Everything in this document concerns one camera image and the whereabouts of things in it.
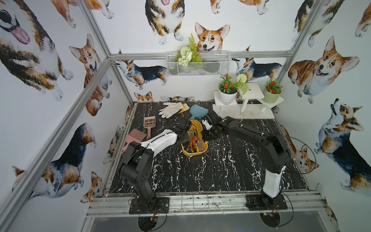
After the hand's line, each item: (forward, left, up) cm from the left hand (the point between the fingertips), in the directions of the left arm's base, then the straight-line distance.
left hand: (183, 135), depth 93 cm
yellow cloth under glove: (+30, 0, -7) cm, 30 cm away
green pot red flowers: (+19, -57, +18) cm, 63 cm away
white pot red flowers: (+18, -28, +22) cm, 40 cm away
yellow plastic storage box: (-5, -8, -3) cm, 10 cm away
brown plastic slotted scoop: (+17, +27, -8) cm, 33 cm away
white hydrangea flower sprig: (+23, -37, +25) cm, 50 cm away
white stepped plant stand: (+33, -54, -8) cm, 64 cm away
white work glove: (+28, +11, -6) cm, 30 cm away
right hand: (-3, -12, +3) cm, 13 cm away
